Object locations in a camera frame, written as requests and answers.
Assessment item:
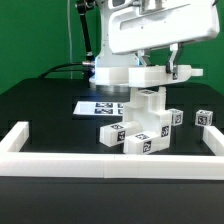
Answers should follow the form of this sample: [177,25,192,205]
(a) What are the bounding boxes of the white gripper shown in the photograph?
[108,0,220,80]

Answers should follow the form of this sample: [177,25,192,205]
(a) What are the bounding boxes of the white chair seat block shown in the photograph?
[122,87,172,138]

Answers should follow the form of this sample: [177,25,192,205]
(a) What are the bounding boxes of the white chair back frame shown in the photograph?
[95,65,203,88]

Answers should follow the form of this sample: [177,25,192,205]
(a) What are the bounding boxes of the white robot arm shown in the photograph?
[95,0,220,88]

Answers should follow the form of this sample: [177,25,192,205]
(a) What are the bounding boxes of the white tagged cube near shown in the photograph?
[170,108,183,126]

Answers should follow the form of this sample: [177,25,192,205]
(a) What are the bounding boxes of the white tagged cube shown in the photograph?
[195,110,213,126]
[170,108,183,126]

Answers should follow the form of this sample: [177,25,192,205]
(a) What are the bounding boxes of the white tagged cube far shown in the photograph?
[195,110,213,126]

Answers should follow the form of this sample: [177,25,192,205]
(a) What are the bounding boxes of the white tag marker sheet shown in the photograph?
[73,101,123,116]

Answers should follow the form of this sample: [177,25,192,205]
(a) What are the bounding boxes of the white hanging cable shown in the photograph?
[66,0,74,80]

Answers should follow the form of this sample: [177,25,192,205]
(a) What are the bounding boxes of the black cable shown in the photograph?
[38,61,96,80]

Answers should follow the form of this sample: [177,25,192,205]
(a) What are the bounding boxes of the white U-shaped fence frame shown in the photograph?
[0,122,224,180]

